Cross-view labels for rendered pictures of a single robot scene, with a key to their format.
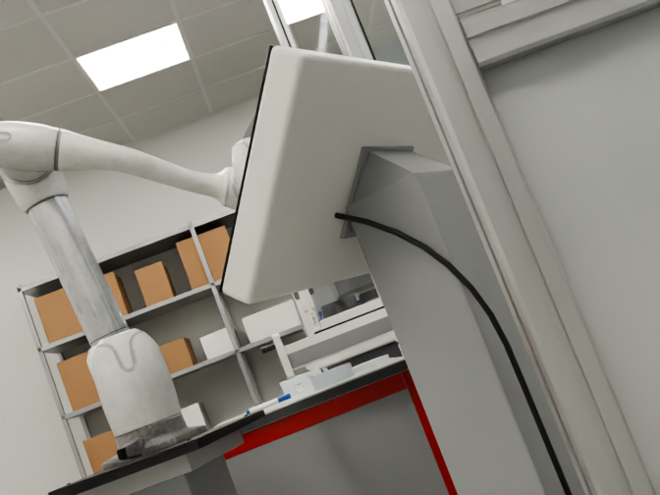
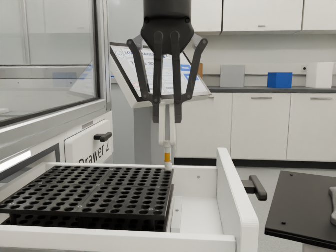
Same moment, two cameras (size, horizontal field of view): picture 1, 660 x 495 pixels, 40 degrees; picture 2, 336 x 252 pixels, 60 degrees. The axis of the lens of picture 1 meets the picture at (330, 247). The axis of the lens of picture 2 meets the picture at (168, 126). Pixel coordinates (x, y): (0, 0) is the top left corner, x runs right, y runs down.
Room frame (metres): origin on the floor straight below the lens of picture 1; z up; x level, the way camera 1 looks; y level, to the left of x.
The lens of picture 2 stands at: (2.64, 0.18, 1.07)
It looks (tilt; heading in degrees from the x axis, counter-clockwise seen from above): 10 degrees down; 190
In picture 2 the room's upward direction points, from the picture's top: straight up
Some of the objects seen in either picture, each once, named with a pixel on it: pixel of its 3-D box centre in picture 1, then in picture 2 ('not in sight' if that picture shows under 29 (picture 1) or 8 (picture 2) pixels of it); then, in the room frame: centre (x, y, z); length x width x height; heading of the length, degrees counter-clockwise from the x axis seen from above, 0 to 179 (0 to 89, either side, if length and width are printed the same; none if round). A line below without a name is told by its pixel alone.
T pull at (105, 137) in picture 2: not in sight; (101, 136); (1.93, -0.12, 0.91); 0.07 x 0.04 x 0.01; 5
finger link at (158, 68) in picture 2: not in sight; (158, 69); (2.16, 0.08, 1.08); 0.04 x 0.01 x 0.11; 5
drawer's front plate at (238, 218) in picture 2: (283, 357); (229, 206); (2.22, 0.20, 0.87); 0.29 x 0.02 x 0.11; 5
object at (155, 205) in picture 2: not in sight; (164, 189); (2.23, 0.11, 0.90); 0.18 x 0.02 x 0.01; 5
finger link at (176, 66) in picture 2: not in sight; (176, 69); (2.16, 0.11, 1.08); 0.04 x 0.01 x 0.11; 5
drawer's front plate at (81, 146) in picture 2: not in sight; (92, 148); (1.93, -0.14, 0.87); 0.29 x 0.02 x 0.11; 5
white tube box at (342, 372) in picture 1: (328, 377); not in sight; (2.51, 0.14, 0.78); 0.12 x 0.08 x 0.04; 111
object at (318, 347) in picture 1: (363, 330); (93, 207); (2.24, -0.01, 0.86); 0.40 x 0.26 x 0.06; 95
